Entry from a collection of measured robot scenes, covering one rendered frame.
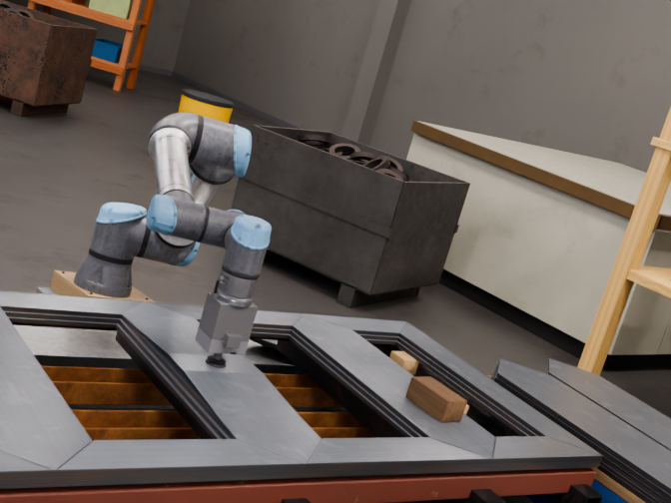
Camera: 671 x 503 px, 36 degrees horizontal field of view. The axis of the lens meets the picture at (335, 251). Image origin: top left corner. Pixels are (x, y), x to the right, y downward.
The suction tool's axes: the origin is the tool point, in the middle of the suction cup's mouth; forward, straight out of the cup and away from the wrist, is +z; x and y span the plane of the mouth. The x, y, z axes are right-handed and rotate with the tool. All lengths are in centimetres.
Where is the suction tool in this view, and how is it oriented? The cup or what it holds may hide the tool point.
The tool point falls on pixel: (214, 368)
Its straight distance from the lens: 207.5
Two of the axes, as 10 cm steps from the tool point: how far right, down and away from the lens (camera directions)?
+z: -2.7, 9.3, 2.3
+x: -5.1, -3.4, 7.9
